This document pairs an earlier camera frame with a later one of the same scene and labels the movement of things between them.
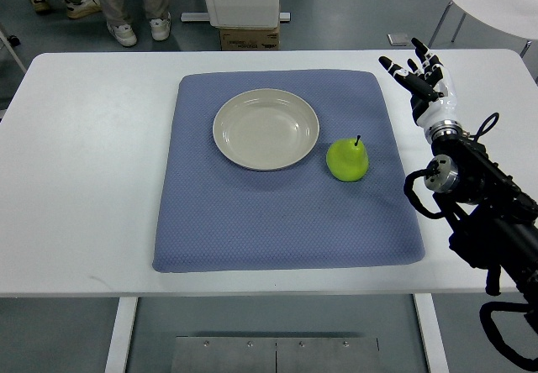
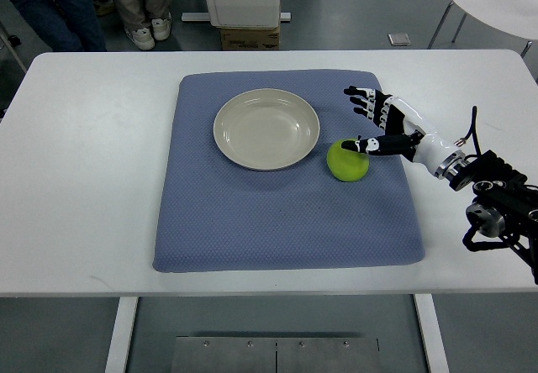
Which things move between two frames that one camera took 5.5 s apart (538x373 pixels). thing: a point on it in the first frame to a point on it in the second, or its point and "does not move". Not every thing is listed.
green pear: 347,159 does not move
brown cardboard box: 250,39 does not move
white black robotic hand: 433,93 to 407,133
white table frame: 124,311 does not move
